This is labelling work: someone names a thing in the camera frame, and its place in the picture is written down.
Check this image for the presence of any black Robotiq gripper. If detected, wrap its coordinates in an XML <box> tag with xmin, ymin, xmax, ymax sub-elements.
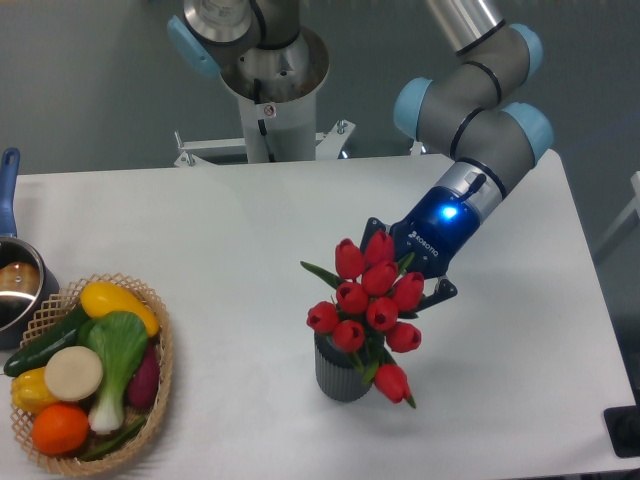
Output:
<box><xmin>360</xmin><ymin>186</ymin><xmax>480</xmax><ymax>314</ymax></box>

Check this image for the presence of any red tulip bouquet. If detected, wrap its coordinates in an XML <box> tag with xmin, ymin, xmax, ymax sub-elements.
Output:
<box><xmin>301</xmin><ymin>231</ymin><xmax>424</xmax><ymax>408</ymax></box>

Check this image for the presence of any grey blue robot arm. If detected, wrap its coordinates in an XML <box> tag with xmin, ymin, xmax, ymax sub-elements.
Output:
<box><xmin>167</xmin><ymin>1</ymin><xmax>554</xmax><ymax>309</ymax></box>

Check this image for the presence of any dark grey ribbed vase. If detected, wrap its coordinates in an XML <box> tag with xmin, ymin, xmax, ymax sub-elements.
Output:
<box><xmin>314</xmin><ymin>333</ymin><xmax>372</xmax><ymax>403</ymax></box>

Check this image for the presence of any white furniture piece at right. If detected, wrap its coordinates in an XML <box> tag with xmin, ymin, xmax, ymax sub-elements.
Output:
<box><xmin>592</xmin><ymin>171</ymin><xmax>639</xmax><ymax>265</ymax></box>

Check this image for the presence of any black device at table edge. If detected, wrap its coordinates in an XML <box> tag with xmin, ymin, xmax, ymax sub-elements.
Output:
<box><xmin>603</xmin><ymin>405</ymin><xmax>640</xmax><ymax>458</ymax></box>

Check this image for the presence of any purple sweet potato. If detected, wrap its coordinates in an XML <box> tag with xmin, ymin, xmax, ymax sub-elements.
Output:
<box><xmin>126</xmin><ymin>345</ymin><xmax>160</xmax><ymax>410</ymax></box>

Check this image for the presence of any green bok choy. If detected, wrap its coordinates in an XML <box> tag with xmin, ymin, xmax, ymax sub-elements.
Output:
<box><xmin>78</xmin><ymin>311</ymin><xmax>148</xmax><ymax>435</ymax></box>

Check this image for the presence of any yellow squash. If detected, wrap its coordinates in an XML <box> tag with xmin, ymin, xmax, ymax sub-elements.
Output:
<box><xmin>80</xmin><ymin>281</ymin><xmax>160</xmax><ymax>337</ymax></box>

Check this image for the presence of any green chili pepper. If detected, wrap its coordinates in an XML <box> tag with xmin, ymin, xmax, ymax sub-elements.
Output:
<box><xmin>78</xmin><ymin>416</ymin><xmax>147</xmax><ymax>462</ymax></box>

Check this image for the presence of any woven wicker basket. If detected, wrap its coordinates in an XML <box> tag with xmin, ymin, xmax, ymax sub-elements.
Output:
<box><xmin>10</xmin><ymin>273</ymin><xmax>173</xmax><ymax>477</ymax></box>

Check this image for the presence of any dark green cucumber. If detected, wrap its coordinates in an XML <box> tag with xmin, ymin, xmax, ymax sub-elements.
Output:
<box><xmin>3</xmin><ymin>306</ymin><xmax>89</xmax><ymax>377</ymax></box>

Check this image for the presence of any beige round disc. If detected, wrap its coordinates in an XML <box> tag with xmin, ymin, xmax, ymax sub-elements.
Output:
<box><xmin>44</xmin><ymin>346</ymin><xmax>103</xmax><ymax>402</ymax></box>

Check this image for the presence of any orange fruit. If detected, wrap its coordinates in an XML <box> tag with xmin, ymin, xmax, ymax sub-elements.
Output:
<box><xmin>31</xmin><ymin>403</ymin><xmax>89</xmax><ymax>456</ymax></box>

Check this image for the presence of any yellow bell pepper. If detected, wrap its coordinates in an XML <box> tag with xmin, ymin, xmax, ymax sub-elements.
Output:
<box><xmin>11</xmin><ymin>367</ymin><xmax>59</xmax><ymax>415</ymax></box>

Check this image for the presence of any white metal base frame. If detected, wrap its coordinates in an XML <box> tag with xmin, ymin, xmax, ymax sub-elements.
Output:
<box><xmin>173</xmin><ymin>114</ymin><xmax>430</xmax><ymax>168</ymax></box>

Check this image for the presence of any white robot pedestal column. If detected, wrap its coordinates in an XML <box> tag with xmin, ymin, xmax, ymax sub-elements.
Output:
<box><xmin>221</xmin><ymin>27</ymin><xmax>329</xmax><ymax>163</ymax></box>

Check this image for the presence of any blue handled saucepan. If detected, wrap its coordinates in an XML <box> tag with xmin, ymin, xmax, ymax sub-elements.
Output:
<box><xmin>1</xmin><ymin>147</ymin><xmax>59</xmax><ymax>351</ymax></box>

